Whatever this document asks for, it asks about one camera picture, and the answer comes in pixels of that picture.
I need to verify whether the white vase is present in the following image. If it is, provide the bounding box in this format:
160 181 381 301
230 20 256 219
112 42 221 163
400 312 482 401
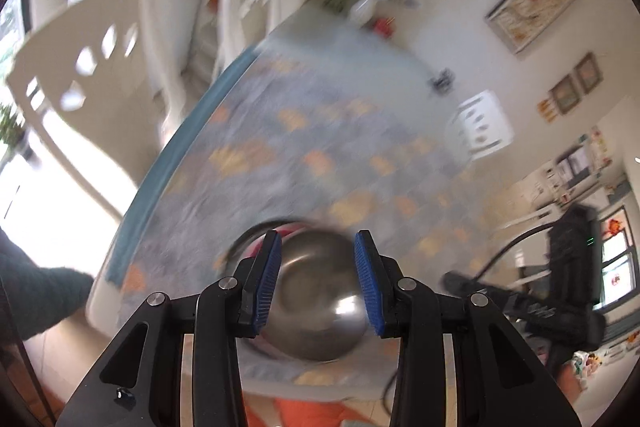
349 0 383 26

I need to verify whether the red ornament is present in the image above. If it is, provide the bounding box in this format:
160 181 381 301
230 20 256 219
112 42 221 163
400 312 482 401
371 17 398 38

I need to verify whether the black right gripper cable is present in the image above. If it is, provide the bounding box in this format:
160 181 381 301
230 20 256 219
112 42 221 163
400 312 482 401
472 219 558 288

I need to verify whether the person's teal sweater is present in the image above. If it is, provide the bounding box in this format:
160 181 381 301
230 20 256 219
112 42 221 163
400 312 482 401
0 229 96 342

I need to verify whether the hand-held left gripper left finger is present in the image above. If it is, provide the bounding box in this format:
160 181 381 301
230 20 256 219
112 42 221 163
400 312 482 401
55 230 284 427

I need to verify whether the white fridge with magnets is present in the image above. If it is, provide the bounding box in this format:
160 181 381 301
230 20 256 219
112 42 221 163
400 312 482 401
517 124 628 233

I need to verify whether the orange cloth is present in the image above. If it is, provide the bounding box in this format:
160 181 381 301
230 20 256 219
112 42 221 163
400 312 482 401
244 394 396 427

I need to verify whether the black phone stand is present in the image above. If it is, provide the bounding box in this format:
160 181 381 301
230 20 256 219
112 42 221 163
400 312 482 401
429 68 457 95

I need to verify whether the stainless steel bowl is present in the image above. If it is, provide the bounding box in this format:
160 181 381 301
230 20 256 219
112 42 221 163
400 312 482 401
220 217 382 364

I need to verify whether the patterned pastel tablecloth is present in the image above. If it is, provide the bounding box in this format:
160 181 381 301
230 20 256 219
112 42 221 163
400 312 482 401
106 41 503 404

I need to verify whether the large framed picture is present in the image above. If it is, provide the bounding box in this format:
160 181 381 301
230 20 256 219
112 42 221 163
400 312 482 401
484 0 586 56

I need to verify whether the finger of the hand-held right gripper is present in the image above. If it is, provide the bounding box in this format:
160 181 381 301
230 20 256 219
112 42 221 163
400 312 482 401
441 271 508 310

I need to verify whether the small framed picture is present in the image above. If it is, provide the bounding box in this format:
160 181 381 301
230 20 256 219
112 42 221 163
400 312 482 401
572 53 602 96
549 75 582 116

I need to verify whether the white chair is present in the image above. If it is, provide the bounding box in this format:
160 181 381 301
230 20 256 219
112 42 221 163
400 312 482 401
446 89 516 164
4 0 173 220
214 0 284 78

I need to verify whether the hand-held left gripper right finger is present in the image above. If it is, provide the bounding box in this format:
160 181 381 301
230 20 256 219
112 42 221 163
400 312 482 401
354 230 583 427

